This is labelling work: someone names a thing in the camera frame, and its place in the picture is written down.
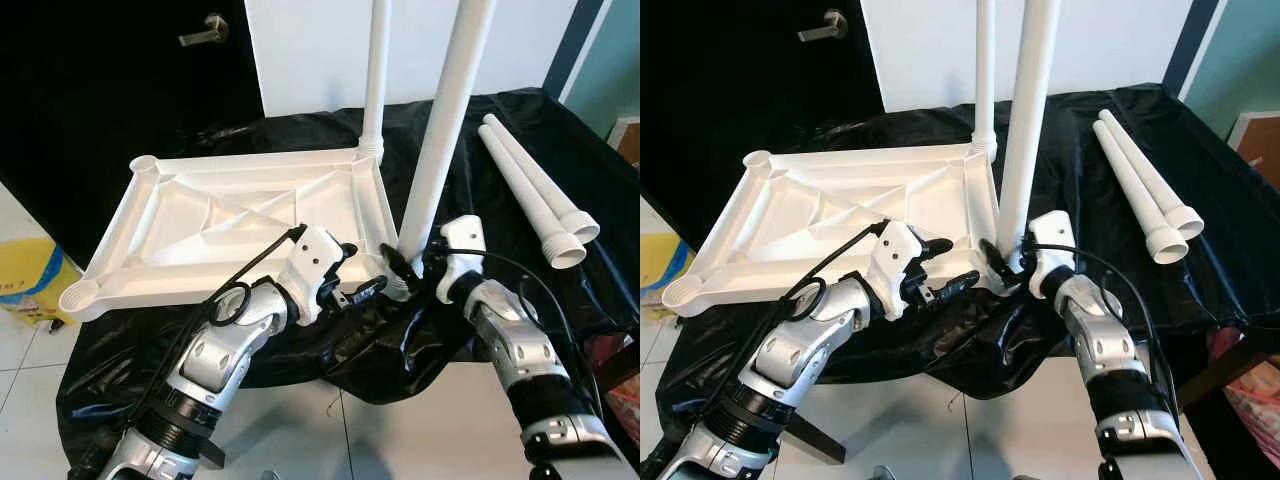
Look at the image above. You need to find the white plastic table top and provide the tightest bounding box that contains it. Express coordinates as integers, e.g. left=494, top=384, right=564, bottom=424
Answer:
left=60, top=148, right=411, bottom=321
left=662, top=143, right=1011, bottom=318

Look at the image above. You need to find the black plastic table cover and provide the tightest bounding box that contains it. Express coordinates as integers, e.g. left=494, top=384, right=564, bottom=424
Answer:
left=655, top=83, right=1280, bottom=471
left=55, top=88, right=641, bottom=471

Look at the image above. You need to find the yellow cardboard box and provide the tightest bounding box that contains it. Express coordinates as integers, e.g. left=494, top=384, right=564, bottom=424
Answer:
left=640, top=233, right=691, bottom=318
left=0, top=238, right=83, bottom=326

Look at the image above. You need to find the brown and white flat board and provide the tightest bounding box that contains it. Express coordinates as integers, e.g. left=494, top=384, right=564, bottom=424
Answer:
left=605, top=115, right=641, bottom=166
left=1225, top=110, right=1280, bottom=186

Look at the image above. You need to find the black door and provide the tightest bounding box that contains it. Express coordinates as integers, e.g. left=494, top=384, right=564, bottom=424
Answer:
left=0, top=0, right=263, bottom=266
left=640, top=0, right=886, bottom=256

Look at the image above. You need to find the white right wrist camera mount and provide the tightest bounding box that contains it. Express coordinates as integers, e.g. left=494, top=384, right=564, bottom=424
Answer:
left=437, top=215, right=488, bottom=301
left=1028, top=210, right=1078, bottom=301

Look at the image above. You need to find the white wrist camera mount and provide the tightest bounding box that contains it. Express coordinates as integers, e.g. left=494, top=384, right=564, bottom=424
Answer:
left=870, top=220, right=936, bottom=321
left=437, top=215, right=488, bottom=301
left=283, top=225, right=346, bottom=326
left=1028, top=210, right=1078, bottom=301

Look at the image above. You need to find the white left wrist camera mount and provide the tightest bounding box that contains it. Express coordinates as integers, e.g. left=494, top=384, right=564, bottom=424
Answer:
left=870, top=220, right=936, bottom=321
left=283, top=225, right=346, bottom=326

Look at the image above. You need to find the silver door lever handle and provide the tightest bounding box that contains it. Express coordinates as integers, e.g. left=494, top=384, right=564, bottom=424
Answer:
left=178, top=13, right=231, bottom=48
left=797, top=8, right=849, bottom=43

